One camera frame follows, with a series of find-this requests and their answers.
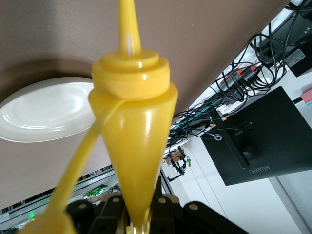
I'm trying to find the black computer case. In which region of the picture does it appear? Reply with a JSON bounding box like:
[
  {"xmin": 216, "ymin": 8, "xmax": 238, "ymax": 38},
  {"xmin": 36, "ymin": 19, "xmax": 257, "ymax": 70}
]
[{"xmin": 253, "ymin": 0, "xmax": 312, "ymax": 78}]

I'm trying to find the yellow squeeze sauce bottle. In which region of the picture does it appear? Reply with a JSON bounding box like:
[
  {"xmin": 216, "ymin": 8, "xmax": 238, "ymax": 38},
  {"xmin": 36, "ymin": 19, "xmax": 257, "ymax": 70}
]
[{"xmin": 17, "ymin": 0, "xmax": 179, "ymax": 234}]

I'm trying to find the black orange power strip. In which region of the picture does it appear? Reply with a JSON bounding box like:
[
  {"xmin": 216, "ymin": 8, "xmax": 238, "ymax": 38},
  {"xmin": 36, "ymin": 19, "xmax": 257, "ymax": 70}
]
[{"xmin": 219, "ymin": 63, "xmax": 265, "ymax": 85}]

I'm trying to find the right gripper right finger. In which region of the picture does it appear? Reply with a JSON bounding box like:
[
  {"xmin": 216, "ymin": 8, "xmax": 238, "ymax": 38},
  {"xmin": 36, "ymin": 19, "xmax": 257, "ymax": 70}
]
[{"xmin": 148, "ymin": 175, "xmax": 252, "ymax": 234}]

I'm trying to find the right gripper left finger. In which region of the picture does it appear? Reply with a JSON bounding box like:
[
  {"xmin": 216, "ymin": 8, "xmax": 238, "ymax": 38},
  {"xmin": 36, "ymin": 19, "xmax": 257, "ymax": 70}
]
[{"xmin": 65, "ymin": 195, "xmax": 127, "ymax": 234}]

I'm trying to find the aluminium table frame rail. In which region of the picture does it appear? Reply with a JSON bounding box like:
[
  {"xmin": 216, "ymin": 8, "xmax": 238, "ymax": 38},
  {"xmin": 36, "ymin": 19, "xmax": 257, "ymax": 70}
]
[{"xmin": 0, "ymin": 168, "xmax": 120, "ymax": 221}]

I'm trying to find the green snack bag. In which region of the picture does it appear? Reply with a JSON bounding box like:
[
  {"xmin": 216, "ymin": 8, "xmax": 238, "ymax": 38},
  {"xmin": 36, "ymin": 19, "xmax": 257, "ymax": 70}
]
[{"xmin": 85, "ymin": 184, "xmax": 108, "ymax": 198}]

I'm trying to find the black Huawei monitor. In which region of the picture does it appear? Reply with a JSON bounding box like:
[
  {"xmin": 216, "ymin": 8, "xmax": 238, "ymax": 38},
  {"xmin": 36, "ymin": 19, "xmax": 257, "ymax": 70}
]
[{"xmin": 202, "ymin": 85, "xmax": 312, "ymax": 187}]

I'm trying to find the pink block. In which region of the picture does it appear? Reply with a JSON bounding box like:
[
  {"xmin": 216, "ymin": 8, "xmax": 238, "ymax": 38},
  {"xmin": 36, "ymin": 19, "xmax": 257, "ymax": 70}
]
[{"xmin": 301, "ymin": 88, "xmax": 312, "ymax": 107}]

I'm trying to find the tangled black cable bundle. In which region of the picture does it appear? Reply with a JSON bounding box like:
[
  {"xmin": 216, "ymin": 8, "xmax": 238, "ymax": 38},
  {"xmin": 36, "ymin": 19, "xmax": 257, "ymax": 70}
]
[{"xmin": 168, "ymin": 29, "xmax": 288, "ymax": 147}]

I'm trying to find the beige round plate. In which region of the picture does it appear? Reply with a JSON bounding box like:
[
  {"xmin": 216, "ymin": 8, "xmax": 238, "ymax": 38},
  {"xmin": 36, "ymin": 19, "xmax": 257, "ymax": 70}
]
[{"xmin": 0, "ymin": 77, "xmax": 96, "ymax": 143}]

